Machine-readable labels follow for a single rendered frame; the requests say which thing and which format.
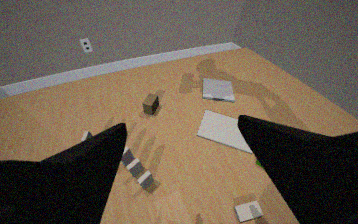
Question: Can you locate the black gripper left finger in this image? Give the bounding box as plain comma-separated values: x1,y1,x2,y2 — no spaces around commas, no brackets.
0,123,128,224

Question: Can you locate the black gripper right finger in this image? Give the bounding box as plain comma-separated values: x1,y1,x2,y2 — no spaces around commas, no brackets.
237,115,358,224

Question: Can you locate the dark brown cube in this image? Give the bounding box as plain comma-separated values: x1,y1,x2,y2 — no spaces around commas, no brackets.
142,93,159,115

